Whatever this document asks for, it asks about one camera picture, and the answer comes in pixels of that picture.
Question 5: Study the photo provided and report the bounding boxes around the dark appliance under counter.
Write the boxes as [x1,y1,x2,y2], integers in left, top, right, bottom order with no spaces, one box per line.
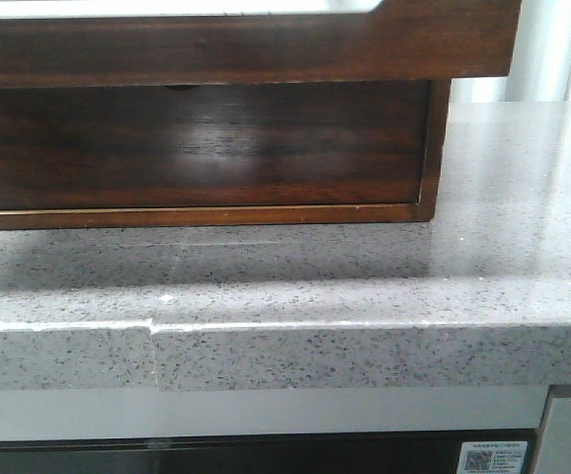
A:
[0,429,536,473]

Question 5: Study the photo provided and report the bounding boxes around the dark wooden drawer cabinet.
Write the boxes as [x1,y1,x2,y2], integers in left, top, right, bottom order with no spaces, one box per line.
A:
[0,78,452,231]

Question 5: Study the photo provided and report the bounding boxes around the wooden drawer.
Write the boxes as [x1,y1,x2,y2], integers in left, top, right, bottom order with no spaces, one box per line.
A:
[0,1,521,89]
[0,80,433,213]

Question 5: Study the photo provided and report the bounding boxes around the white QR code label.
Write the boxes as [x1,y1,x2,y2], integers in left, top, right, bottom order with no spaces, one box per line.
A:
[456,441,529,474]

